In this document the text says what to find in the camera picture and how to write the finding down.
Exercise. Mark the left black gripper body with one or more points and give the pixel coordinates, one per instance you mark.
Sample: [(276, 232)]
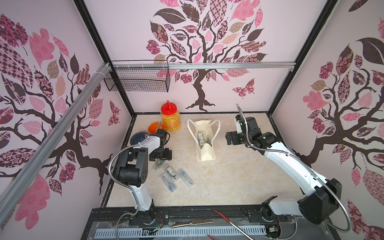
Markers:
[(161, 153)]

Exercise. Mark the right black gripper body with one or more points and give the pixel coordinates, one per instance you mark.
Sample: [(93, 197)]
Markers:
[(235, 138)]

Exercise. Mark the green label compass case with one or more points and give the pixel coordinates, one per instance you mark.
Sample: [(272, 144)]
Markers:
[(157, 165)]

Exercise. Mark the gold label compass case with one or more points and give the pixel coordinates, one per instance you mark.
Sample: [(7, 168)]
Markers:
[(170, 171)]

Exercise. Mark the blue label compass case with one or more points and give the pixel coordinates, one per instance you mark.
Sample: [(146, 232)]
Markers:
[(182, 174), (169, 182)]

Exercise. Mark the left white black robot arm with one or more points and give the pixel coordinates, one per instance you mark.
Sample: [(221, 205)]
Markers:
[(132, 167)]

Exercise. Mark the cream canvas tote bag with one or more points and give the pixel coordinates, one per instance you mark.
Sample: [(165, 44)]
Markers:
[(204, 133)]

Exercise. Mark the orange plastic cup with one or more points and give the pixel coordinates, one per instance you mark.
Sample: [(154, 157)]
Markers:
[(152, 129)]

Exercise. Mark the dark blue ceramic bowl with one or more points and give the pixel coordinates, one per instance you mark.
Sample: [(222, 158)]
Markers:
[(138, 137)]

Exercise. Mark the red lid corn flake jar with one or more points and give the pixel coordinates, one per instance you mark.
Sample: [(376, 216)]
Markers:
[(170, 117)]

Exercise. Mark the left flexible metal conduit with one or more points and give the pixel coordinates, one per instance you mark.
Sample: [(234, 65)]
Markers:
[(129, 168)]

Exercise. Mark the flexible metal conduit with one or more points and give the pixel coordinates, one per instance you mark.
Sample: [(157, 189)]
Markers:
[(315, 180), (129, 168)]

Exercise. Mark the right flexible metal conduit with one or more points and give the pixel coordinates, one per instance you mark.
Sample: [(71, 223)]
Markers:
[(315, 180)]

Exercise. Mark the black wire mesh basket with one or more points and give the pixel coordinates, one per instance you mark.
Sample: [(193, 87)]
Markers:
[(139, 76)]

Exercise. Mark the red handled tool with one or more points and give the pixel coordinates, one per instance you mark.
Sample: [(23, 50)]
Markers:
[(236, 227)]

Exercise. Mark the white slotted cable duct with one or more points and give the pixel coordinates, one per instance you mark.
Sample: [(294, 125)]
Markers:
[(140, 233)]

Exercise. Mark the horizontal aluminium rail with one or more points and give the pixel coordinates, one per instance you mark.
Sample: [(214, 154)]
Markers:
[(203, 66)]

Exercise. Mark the black base frame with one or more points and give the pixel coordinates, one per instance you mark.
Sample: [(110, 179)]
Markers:
[(277, 227)]

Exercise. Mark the diagonal aluminium rail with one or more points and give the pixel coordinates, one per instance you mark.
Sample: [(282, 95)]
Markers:
[(23, 180)]

